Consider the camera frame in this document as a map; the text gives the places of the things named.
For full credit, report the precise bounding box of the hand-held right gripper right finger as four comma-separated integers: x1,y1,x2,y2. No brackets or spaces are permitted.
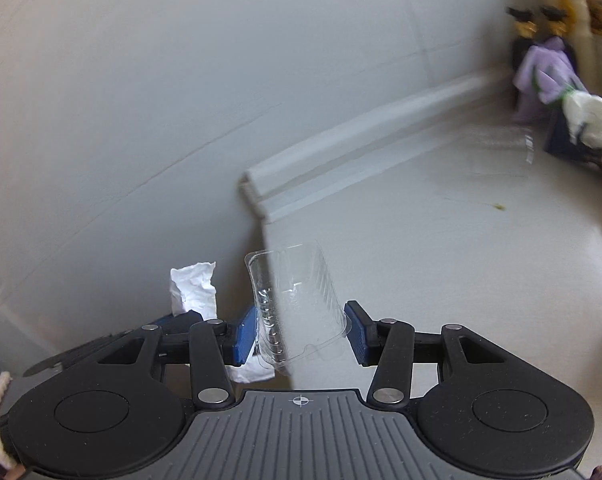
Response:
344,300,508,407

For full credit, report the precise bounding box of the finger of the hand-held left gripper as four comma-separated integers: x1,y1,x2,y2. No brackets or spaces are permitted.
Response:
23,310,204,377

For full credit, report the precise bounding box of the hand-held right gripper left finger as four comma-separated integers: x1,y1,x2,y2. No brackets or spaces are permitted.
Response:
97,304,259,408

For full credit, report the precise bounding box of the white tissue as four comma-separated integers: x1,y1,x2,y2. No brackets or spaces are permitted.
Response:
170,261,276,383

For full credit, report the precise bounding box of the clear plastic container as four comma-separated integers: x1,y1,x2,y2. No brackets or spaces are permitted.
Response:
244,242,349,376

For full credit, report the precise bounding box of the dark bottle with gold neck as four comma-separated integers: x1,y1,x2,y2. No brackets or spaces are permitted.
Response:
538,5,579,81
505,6,539,111

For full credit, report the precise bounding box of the white bottle with yellow cap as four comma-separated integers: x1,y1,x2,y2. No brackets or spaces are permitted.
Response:
541,0,597,91

